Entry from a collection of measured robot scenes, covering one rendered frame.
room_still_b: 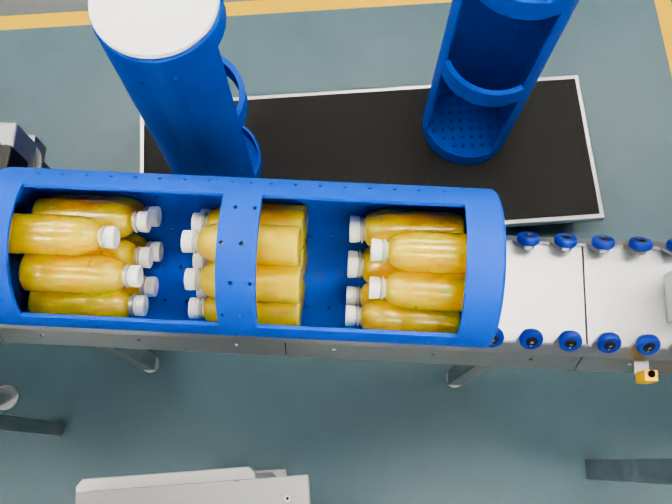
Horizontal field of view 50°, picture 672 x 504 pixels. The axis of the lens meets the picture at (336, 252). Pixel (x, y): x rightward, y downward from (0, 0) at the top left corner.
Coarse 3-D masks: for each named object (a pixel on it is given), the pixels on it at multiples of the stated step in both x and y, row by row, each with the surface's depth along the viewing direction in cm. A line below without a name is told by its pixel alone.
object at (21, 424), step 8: (0, 416) 185; (8, 416) 190; (16, 416) 195; (0, 424) 185; (8, 424) 190; (16, 424) 195; (24, 424) 200; (32, 424) 205; (40, 424) 210; (48, 424) 216; (56, 424) 222; (24, 432) 202; (32, 432) 205; (40, 432) 211; (48, 432) 216; (56, 432) 223
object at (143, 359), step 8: (112, 352) 194; (120, 352) 193; (128, 352) 200; (136, 352) 208; (144, 352) 217; (128, 360) 209; (136, 360) 209; (144, 360) 217; (152, 360) 226; (144, 368) 226; (152, 368) 227
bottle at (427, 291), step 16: (400, 272) 125; (416, 272) 125; (384, 288) 125; (400, 288) 123; (416, 288) 123; (432, 288) 123; (448, 288) 123; (464, 288) 123; (400, 304) 125; (416, 304) 124; (432, 304) 124; (448, 304) 124
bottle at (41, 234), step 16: (16, 224) 122; (32, 224) 122; (48, 224) 122; (64, 224) 122; (80, 224) 122; (96, 224) 124; (16, 240) 122; (32, 240) 122; (48, 240) 122; (64, 240) 122; (80, 240) 122; (96, 240) 123
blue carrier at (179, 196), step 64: (0, 192) 120; (64, 192) 139; (128, 192) 138; (192, 192) 121; (256, 192) 121; (320, 192) 122; (384, 192) 123; (448, 192) 124; (0, 256) 117; (192, 256) 144; (256, 256) 117; (320, 256) 144; (0, 320) 125; (64, 320) 124; (128, 320) 123; (192, 320) 136; (256, 320) 121; (320, 320) 137
